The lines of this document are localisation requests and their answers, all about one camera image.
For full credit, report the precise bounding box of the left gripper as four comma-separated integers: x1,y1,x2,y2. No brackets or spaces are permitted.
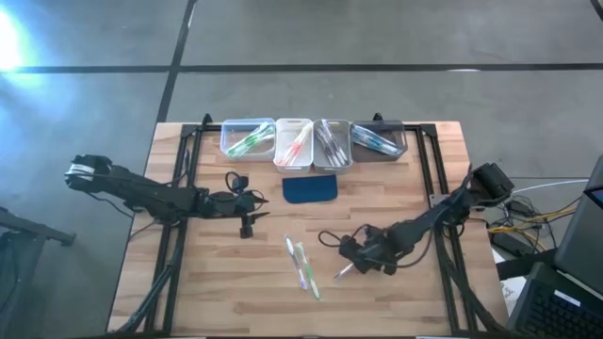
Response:
206,174,271,239

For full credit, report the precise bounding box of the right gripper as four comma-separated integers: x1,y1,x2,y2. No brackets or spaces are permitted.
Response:
337,225,401,277

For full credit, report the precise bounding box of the dark blue cloth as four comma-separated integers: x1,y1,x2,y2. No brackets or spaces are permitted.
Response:
281,173,339,205

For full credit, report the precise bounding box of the white plastic bin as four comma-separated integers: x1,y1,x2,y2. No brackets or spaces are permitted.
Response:
273,118,315,174

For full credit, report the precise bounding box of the clear plastic bin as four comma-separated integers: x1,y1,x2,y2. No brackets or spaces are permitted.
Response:
220,117,277,162

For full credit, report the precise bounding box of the dark grey plastic bin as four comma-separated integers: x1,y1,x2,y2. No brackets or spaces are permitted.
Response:
350,119,409,164

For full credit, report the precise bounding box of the light grey plastic bin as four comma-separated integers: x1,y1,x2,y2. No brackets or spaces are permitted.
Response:
312,119,353,173

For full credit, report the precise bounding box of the black power brick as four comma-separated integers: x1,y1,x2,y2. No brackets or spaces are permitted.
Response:
491,232,536,258

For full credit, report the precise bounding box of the white paper sheet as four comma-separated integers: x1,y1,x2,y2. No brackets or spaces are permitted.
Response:
498,276,527,307

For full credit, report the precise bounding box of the small black power adapter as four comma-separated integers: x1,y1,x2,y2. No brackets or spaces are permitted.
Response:
507,200,534,218

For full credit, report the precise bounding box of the black laptop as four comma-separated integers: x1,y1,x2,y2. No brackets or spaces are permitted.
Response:
506,154,603,339

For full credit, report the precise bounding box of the black floor stand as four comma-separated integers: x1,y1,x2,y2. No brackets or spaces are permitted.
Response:
0,205,77,339

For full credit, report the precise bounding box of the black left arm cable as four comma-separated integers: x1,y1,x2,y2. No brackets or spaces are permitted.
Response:
223,170,265,199

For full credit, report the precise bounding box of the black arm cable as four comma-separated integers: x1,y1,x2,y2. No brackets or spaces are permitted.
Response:
223,170,265,199
318,223,371,250

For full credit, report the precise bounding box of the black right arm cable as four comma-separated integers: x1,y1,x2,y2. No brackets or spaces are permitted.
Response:
318,223,371,250

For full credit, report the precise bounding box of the black strap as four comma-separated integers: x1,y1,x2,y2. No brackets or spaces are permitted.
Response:
496,248,560,283

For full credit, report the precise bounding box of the yellow cable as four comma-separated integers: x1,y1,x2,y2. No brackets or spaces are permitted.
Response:
487,206,580,236

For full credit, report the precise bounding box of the white cable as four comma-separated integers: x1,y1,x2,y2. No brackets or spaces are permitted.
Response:
512,177,591,197

